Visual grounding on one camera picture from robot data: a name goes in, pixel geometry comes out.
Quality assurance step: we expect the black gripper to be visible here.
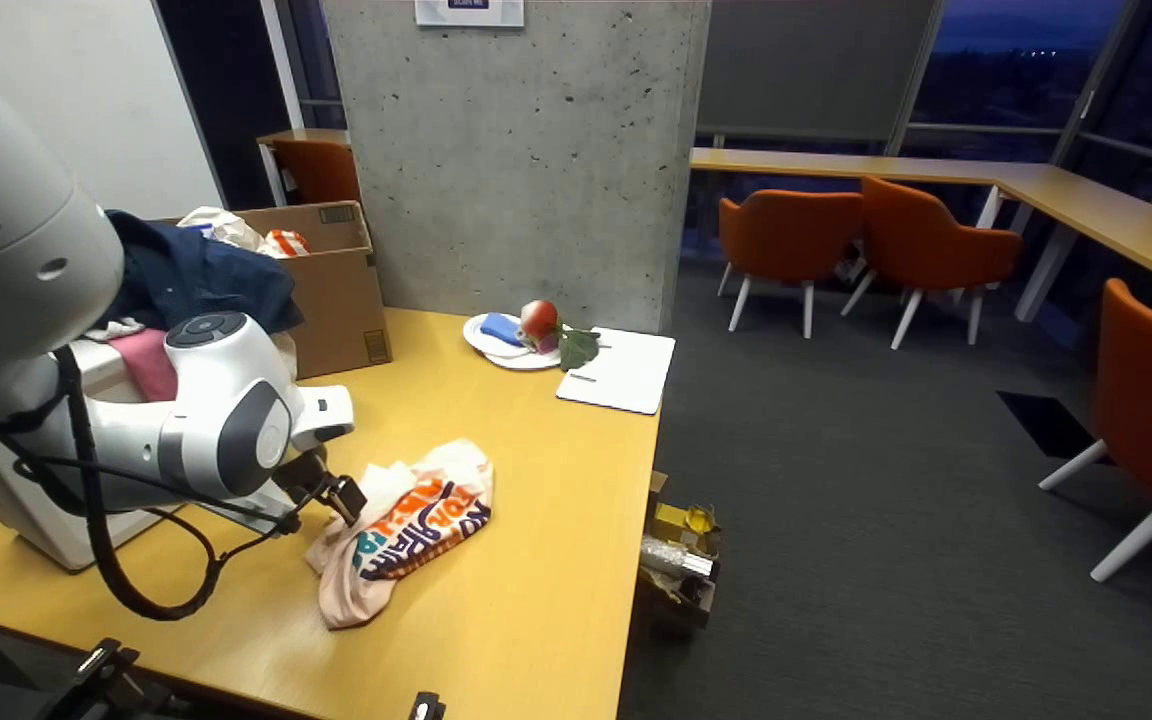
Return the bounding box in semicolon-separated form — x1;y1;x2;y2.
269;443;373;531

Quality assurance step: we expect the peach shirt with orange print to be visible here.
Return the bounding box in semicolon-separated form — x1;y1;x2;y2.
306;436;500;637

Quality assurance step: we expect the navy blue garment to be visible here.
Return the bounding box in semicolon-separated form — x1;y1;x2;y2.
103;209;306;342

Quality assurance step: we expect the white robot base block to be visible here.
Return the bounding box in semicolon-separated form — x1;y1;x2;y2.
0;332;242;578

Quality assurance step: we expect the open cardboard box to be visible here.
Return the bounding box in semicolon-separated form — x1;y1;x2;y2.
231;196;395;385

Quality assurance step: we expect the white plate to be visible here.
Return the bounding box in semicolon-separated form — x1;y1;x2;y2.
461;309;570;376

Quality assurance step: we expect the small black clamp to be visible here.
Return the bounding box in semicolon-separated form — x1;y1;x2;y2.
401;688;453;720

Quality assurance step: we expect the blue sponge block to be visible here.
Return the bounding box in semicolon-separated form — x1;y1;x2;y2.
476;311;528;352

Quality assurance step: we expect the orange and white packet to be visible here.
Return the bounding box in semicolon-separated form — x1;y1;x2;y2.
262;223;312;266

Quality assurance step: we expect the red apple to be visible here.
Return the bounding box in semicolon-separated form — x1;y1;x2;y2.
517;297;570;357

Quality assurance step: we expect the green leafy toy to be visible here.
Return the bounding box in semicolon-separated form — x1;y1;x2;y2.
555;319;604;372

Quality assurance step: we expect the white plastic bag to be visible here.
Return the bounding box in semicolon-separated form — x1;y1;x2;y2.
174;204;274;261

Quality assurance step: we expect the white paper sheet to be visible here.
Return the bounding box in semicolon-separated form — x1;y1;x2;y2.
553;324;682;421

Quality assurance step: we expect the yellow and silver floor clutter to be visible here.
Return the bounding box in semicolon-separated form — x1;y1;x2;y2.
638;465;729;630

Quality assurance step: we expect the long wooden counter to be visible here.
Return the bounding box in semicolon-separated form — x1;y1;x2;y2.
688;146;1152;330

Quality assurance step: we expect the thick black cable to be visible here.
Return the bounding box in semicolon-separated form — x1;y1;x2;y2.
10;346;309;624

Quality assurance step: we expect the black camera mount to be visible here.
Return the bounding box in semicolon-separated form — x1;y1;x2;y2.
28;637;194;720

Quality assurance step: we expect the framed wall sign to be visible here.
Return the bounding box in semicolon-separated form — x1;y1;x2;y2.
412;0;532;36

